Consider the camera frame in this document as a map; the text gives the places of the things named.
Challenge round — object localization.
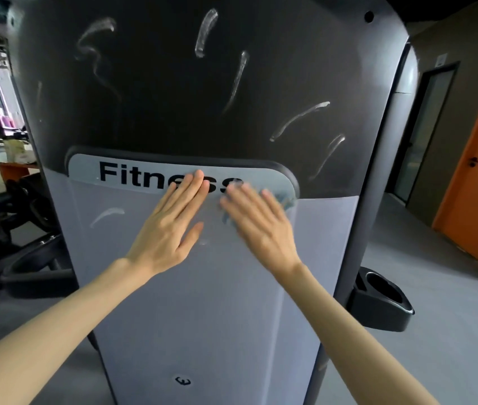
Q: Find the person's left hand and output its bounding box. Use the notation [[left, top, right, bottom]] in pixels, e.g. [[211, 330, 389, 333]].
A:
[[123, 170, 211, 276]]

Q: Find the person's right hand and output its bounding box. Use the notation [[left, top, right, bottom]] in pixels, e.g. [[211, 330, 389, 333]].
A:
[[220, 183, 303, 280]]

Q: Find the translucent blue cleaning wipe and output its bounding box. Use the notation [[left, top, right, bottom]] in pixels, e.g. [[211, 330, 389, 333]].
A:
[[221, 190, 298, 227]]

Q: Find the person's right forearm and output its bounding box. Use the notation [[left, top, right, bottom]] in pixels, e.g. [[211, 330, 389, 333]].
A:
[[273, 261, 440, 405]]

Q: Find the person's left forearm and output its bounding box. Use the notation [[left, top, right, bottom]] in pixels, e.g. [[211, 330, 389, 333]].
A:
[[0, 257, 156, 405]]

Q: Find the black and grey gym machine shroud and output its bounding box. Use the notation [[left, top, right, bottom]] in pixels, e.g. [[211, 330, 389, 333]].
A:
[[6, 0, 419, 405]]

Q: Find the orange bench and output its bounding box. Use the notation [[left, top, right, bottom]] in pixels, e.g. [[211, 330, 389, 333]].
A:
[[0, 161, 42, 183]]

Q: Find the pale yellow bag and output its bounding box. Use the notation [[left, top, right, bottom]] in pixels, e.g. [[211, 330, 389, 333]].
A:
[[4, 139, 34, 164]]

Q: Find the black exercise machine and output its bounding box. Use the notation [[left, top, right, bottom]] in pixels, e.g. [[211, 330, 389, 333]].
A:
[[0, 174, 76, 329]]

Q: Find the black cup holder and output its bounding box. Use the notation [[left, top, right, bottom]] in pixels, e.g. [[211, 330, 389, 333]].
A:
[[346, 266, 416, 333]]

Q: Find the dark glass door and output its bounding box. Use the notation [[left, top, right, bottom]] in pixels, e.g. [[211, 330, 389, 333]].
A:
[[386, 62, 461, 208]]

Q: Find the orange door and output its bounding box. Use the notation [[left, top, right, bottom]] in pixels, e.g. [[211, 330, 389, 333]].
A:
[[432, 49, 478, 265]]

